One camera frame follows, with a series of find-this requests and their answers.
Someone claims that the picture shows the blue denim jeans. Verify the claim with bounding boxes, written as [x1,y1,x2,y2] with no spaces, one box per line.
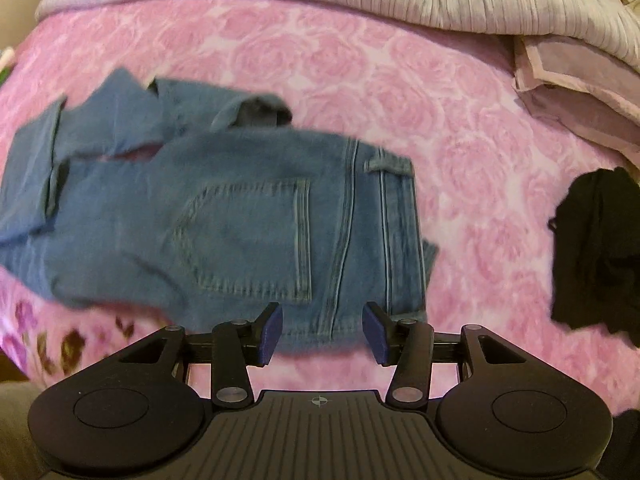
[0,67,440,358]

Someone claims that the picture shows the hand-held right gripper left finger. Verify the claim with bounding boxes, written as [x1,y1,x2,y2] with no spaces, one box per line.
[119,302,285,407]

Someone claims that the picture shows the pink folded cloth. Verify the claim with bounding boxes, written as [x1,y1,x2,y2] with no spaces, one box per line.
[511,35,640,157]

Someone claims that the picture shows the pink rose print blanket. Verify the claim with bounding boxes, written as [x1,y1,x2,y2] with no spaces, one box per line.
[0,0,640,413]

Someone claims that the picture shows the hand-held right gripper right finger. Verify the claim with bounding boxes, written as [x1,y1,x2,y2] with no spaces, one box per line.
[362,302,527,407]

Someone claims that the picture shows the black garment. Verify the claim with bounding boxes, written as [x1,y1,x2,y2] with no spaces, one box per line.
[547,166,640,350]

